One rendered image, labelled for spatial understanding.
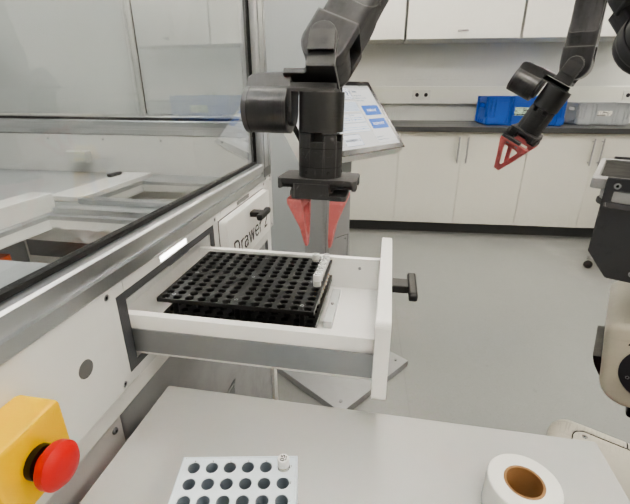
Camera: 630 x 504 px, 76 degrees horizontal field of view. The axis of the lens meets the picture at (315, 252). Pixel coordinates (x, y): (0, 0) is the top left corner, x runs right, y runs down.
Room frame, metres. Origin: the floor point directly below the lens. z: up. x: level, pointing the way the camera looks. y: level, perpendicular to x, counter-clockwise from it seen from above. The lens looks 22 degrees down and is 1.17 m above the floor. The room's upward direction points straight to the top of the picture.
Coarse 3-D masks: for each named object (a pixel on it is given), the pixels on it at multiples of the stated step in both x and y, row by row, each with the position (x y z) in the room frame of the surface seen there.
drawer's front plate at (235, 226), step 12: (264, 192) 1.00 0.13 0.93; (252, 204) 0.90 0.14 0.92; (264, 204) 0.99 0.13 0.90; (228, 216) 0.78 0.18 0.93; (240, 216) 0.82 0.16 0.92; (228, 228) 0.75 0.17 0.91; (240, 228) 0.81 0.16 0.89; (252, 228) 0.89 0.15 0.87; (264, 228) 0.98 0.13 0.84; (228, 240) 0.75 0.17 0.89; (240, 240) 0.81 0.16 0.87; (252, 240) 0.88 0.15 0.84
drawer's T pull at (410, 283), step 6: (408, 276) 0.54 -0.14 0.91; (414, 276) 0.53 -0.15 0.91; (396, 282) 0.52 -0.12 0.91; (402, 282) 0.52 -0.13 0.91; (408, 282) 0.52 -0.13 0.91; (414, 282) 0.51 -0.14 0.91; (396, 288) 0.51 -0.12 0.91; (402, 288) 0.50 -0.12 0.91; (408, 288) 0.50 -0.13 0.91; (414, 288) 0.50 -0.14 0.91; (408, 294) 0.49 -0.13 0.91; (414, 294) 0.48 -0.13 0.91; (414, 300) 0.48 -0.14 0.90
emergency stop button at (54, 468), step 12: (60, 444) 0.25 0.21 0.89; (72, 444) 0.26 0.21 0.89; (48, 456) 0.24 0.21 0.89; (60, 456) 0.24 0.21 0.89; (72, 456) 0.25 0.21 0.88; (36, 468) 0.23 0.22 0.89; (48, 468) 0.23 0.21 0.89; (60, 468) 0.24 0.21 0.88; (72, 468) 0.25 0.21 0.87; (36, 480) 0.23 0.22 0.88; (48, 480) 0.23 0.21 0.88; (60, 480) 0.23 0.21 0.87; (48, 492) 0.23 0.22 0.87
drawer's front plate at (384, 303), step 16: (384, 240) 0.64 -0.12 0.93; (384, 256) 0.57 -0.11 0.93; (384, 272) 0.51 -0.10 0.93; (384, 288) 0.46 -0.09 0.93; (384, 304) 0.42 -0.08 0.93; (384, 320) 0.39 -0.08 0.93; (384, 336) 0.38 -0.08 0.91; (384, 352) 0.38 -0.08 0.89; (384, 368) 0.38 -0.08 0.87; (384, 384) 0.38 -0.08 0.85
